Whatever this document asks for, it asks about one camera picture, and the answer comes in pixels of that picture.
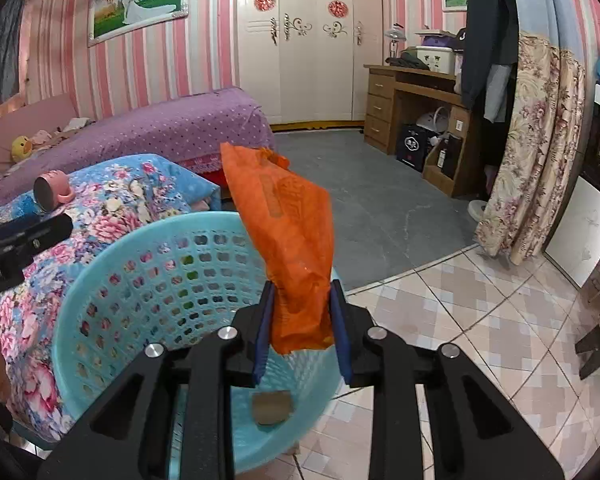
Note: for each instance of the beige floral curtain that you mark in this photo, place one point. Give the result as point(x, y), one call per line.
point(535, 135)

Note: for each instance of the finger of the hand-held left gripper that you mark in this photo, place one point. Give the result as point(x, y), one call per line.
point(15, 225)
point(50, 234)

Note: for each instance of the light blue plastic basket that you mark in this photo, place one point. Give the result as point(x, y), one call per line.
point(130, 242)

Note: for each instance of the white wardrobe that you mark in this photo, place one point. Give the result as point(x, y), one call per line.
point(305, 75)

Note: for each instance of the brown cardboard piece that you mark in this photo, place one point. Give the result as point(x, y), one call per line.
point(272, 409)

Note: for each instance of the black hanging jacket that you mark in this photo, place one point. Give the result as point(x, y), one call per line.
point(490, 25)

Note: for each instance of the white and black appliance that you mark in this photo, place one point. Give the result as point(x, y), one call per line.
point(580, 230)

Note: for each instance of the wooden desk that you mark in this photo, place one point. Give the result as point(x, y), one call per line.
point(380, 105)

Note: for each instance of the pink cup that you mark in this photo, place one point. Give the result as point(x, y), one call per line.
point(55, 190)

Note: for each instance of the pink headboard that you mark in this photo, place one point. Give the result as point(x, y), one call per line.
point(10, 120)

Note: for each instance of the purple box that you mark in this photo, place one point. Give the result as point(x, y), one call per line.
point(442, 40)

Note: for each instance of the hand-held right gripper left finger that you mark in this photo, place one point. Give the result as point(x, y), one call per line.
point(262, 332)

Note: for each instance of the white storage box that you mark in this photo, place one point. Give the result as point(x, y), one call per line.
point(435, 60)

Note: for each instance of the framed wedding picture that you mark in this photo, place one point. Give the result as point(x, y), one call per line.
point(137, 5)

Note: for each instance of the desk lamp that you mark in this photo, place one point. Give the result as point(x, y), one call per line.
point(394, 37)

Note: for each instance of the floral printed blanket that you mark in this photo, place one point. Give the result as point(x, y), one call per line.
point(120, 185)

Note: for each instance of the bed with purple dotted cover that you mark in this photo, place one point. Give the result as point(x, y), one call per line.
point(180, 130)

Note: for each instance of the white round heater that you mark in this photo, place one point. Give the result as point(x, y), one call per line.
point(432, 120)

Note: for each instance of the grey window curtain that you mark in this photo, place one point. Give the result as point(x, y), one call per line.
point(2, 55)

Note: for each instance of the dark cloth on desk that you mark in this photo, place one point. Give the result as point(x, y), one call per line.
point(405, 62)

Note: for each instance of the orange plastic bag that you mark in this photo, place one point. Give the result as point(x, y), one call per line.
point(290, 220)

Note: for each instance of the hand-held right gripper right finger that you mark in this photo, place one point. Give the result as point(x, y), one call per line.
point(341, 332)

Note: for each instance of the black printed box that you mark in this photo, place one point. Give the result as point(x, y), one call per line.
point(414, 147)

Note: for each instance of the yellow duck plush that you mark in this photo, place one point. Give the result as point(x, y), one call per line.
point(22, 149)

